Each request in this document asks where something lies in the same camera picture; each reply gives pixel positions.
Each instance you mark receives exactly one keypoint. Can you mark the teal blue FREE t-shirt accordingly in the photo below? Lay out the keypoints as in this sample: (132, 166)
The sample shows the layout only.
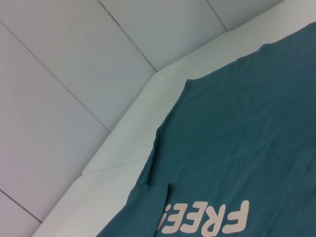
(234, 135)

